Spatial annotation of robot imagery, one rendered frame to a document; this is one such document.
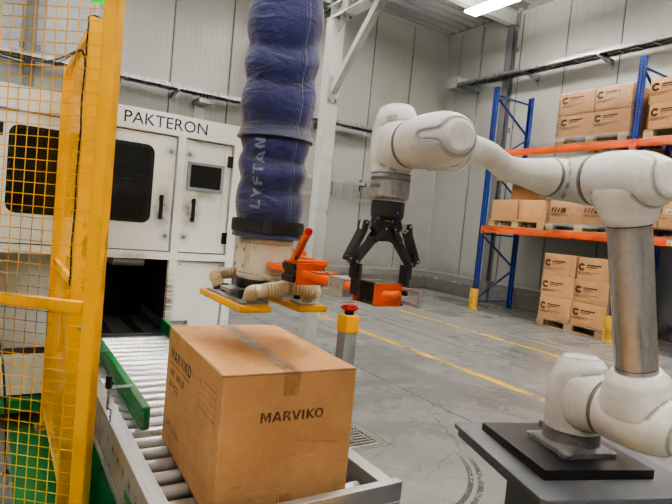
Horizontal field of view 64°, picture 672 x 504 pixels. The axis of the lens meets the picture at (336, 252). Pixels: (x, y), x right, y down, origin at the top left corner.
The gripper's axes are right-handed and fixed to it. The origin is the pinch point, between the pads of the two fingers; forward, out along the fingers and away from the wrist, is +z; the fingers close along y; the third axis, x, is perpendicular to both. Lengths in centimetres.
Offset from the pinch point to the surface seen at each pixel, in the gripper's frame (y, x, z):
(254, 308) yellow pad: 11.4, -42.1, 12.0
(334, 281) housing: 4.0, -13.1, 0.0
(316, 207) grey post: -156, -304, -27
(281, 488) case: 5, -29, 59
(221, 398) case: 24, -30, 33
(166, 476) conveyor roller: 26, -62, 67
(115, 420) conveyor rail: 35, -98, 62
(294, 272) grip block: 5.3, -31.6, 0.2
